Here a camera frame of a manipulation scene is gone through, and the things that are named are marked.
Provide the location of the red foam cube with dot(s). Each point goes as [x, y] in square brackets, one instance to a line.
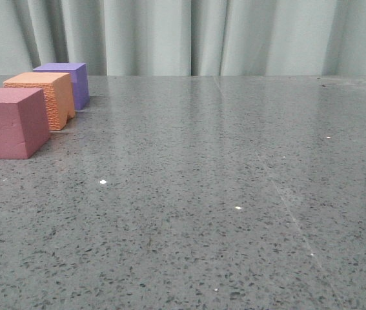
[23, 122]

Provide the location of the purple foam cube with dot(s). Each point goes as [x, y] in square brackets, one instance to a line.
[79, 78]

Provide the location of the pale green curtain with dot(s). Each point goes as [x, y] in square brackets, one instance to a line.
[182, 38]

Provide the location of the orange foam cube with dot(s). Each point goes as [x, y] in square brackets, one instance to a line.
[57, 88]

